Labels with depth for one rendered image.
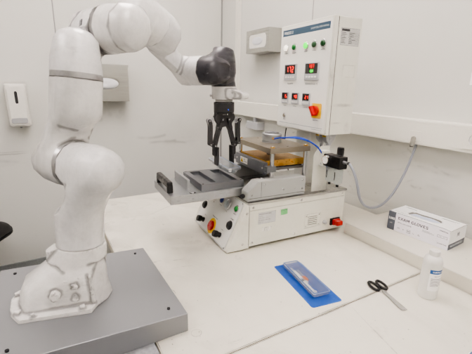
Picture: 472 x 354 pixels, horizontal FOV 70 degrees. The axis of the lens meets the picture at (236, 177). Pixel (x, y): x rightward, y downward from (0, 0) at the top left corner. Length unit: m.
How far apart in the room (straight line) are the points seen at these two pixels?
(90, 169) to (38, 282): 0.30
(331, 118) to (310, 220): 0.40
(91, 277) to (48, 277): 0.09
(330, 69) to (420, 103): 0.45
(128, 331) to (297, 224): 0.76
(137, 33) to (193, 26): 2.04
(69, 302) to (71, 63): 0.53
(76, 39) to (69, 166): 0.26
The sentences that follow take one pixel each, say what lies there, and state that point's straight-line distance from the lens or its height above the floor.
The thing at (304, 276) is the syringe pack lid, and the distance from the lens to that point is 1.09.
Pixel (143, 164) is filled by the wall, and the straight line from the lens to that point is 2.75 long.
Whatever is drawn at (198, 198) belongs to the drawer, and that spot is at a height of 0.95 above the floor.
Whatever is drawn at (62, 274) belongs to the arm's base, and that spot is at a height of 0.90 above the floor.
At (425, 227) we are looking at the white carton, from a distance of 1.39.
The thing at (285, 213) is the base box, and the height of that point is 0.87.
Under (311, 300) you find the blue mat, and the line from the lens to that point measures 1.03.
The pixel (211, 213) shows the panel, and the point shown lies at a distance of 1.38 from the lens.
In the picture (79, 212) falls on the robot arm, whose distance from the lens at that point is 0.83.
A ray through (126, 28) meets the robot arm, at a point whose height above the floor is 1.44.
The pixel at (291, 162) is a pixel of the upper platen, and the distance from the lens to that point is 1.32.
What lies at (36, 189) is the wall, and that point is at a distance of 2.69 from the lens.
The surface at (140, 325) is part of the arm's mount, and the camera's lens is 0.85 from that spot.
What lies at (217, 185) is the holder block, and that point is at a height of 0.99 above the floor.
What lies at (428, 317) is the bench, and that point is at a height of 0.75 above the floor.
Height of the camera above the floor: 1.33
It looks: 15 degrees down
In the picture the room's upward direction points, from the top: 1 degrees clockwise
